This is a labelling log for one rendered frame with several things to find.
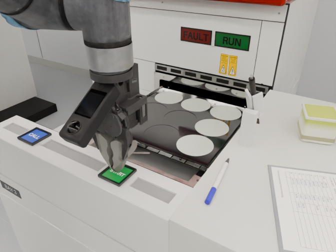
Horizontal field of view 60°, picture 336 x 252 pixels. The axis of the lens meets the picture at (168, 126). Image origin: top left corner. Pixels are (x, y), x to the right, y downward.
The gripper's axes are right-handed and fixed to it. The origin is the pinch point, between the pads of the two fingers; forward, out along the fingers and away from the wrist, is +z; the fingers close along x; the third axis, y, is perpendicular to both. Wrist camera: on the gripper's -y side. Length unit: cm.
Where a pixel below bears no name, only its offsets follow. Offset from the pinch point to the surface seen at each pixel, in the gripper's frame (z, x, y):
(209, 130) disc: 8.0, -5.1, 35.3
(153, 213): 2.1, -12.0, -3.9
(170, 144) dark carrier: 8.0, 0.9, 23.1
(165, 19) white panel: -16, 25, 59
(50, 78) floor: 98, 270, 179
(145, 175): 2.0, -5.1, 3.5
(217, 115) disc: 8.0, -3.4, 44.9
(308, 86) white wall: 55, -15, 207
